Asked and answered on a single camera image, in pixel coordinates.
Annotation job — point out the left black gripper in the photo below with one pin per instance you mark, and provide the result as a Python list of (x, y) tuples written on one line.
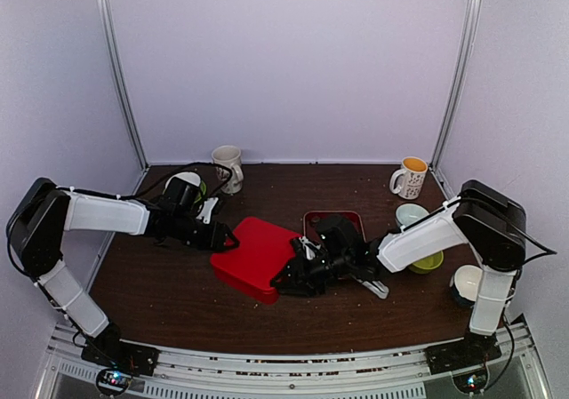
[(216, 241)]

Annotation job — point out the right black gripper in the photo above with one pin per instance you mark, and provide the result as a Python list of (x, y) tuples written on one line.
[(299, 277)]

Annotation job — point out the red tin box base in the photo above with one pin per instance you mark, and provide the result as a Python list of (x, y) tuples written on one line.
[(258, 289)]

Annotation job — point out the red tin lid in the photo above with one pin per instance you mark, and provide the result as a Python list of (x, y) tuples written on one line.
[(264, 250)]

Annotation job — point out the red chocolate tray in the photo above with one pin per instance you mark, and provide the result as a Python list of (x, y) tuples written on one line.
[(324, 231)]

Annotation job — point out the metal serving tongs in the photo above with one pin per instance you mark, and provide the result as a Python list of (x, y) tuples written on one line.
[(378, 288)]

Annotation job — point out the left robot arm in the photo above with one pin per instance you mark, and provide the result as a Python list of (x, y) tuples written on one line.
[(49, 215)]

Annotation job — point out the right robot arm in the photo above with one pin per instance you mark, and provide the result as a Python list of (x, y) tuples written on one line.
[(480, 225)]

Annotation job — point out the green saucer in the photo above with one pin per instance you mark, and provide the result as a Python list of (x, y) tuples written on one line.
[(202, 191)]

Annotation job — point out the white bowl on saucer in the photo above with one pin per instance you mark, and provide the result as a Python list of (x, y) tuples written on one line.
[(182, 181)]

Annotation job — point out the tall white patterned mug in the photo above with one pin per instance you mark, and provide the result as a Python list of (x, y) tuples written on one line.
[(230, 171)]

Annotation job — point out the light blue patterned bowl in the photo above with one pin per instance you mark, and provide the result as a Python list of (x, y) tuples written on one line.
[(408, 214)]

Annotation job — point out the lime green bowl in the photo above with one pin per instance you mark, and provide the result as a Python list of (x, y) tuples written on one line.
[(427, 264)]

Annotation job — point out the white mug yellow inside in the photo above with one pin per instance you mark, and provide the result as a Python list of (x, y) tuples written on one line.
[(407, 181)]

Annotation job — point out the dark bowl white inside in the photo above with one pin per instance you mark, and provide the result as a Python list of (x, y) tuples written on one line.
[(464, 285)]

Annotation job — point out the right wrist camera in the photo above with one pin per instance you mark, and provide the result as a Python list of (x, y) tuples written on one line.
[(305, 249)]

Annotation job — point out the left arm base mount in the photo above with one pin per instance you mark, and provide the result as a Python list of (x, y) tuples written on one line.
[(126, 357)]

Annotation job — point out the front aluminium rail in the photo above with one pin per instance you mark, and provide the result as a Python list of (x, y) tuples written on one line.
[(401, 372)]

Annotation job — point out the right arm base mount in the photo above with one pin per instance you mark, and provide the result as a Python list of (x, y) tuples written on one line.
[(458, 355)]

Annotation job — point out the left aluminium frame post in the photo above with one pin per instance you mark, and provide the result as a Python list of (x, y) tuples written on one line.
[(120, 83)]

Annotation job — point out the aluminium frame post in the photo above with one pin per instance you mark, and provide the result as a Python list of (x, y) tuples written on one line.
[(468, 37), (120, 83)]

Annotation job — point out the right aluminium frame post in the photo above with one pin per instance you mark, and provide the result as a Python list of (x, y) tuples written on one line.
[(468, 37)]

